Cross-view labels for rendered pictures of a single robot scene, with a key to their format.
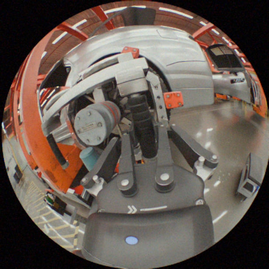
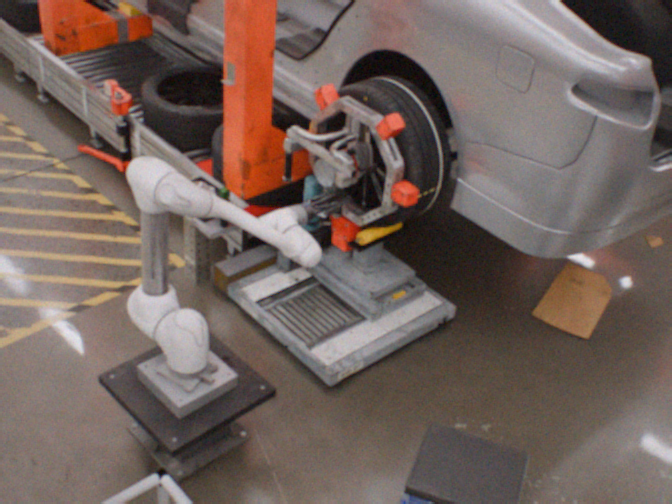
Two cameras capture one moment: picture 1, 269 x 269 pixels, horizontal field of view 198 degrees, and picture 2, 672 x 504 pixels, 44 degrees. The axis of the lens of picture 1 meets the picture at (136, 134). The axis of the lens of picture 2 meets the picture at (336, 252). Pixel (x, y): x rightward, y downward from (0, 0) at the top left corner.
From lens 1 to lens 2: 336 cm
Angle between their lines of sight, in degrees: 34
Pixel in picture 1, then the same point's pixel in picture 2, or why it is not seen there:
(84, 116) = (324, 165)
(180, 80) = (475, 175)
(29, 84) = (259, 40)
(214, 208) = (371, 427)
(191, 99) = (479, 212)
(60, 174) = (259, 174)
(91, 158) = (314, 189)
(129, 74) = (338, 178)
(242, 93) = not seen: outside the picture
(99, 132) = (328, 181)
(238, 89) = not seen: outside the picture
